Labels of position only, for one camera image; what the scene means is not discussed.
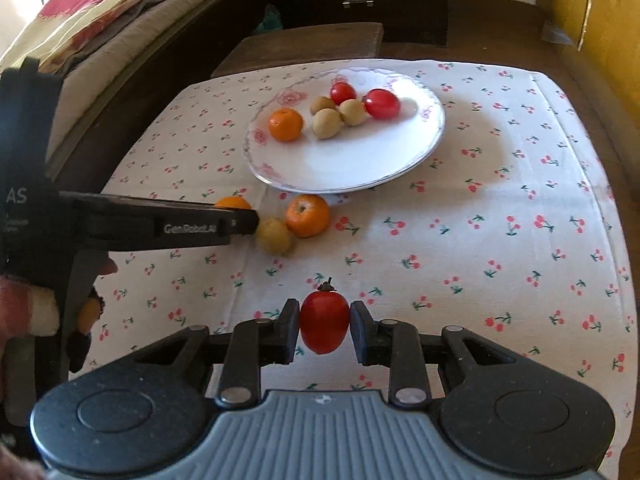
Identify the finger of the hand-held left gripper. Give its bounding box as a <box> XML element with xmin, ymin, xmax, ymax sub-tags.
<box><xmin>60</xmin><ymin>191</ymin><xmax>261</xmax><ymax>252</ymax></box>

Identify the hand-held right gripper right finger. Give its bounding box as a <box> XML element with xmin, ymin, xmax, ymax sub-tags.
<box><xmin>349</xmin><ymin>300</ymin><xmax>541</xmax><ymax>407</ymax></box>

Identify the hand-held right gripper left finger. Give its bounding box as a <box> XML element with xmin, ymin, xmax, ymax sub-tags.
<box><xmin>112</xmin><ymin>298</ymin><xmax>302</xmax><ymax>407</ymax></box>

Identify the red tomato with stem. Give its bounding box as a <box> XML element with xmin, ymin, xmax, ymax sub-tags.
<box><xmin>299</xmin><ymin>276</ymin><xmax>351</xmax><ymax>356</ymax></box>

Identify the mandarin orange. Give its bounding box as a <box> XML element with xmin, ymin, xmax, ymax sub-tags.
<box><xmin>268</xmin><ymin>108</ymin><xmax>305</xmax><ymax>142</ymax></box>
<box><xmin>214</xmin><ymin>195</ymin><xmax>253</xmax><ymax>211</ymax></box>
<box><xmin>285</xmin><ymin>194</ymin><xmax>331</xmax><ymax>239</ymax></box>

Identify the white floral plate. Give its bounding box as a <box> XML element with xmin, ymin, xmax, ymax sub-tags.
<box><xmin>244</xmin><ymin>67</ymin><xmax>447</xmax><ymax>194</ymax></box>

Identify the small red cherry tomato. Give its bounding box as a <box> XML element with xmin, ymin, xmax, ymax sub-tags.
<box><xmin>330</xmin><ymin>81</ymin><xmax>358</xmax><ymax>106</ymax></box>

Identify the bed with beige mattress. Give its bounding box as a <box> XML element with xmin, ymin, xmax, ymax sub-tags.
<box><xmin>0</xmin><ymin>0</ymin><xmax>266</xmax><ymax>181</ymax></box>

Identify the cherry print tablecloth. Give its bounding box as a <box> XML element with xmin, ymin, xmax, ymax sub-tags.
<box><xmin>85</xmin><ymin>57</ymin><xmax>636</xmax><ymax>461</ymax></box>

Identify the pink floral blanket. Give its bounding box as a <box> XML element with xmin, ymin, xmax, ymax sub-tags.
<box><xmin>37</xmin><ymin>0</ymin><xmax>256</xmax><ymax>68</ymax></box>

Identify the dark wooden stool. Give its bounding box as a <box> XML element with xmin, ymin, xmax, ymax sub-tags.
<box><xmin>210</xmin><ymin>22</ymin><xmax>385</xmax><ymax>80</ymax></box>

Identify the large red cherry tomato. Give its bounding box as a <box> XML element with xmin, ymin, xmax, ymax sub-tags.
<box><xmin>363</xmin><ymin>88</ymin><xmax>402</xmax><ymax>120</ymax></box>

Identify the teal bag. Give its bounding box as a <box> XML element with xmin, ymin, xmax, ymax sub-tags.
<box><xmin>257</xmin><ymin>4</ymin><xmax>285</xmax><ymax>33</ymax></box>

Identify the white plastic scrap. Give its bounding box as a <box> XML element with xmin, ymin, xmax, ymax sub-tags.
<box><xmin>542</xmin><ymin>19</ymin><xmax>576</xmax><ymax>46</ymax></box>

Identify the light wooden wardrobe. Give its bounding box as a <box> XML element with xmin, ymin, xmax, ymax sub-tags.
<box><xmin>537</xmin><ymin>0</ymin><xmax>640</xmax><ymax>126</ymax></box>

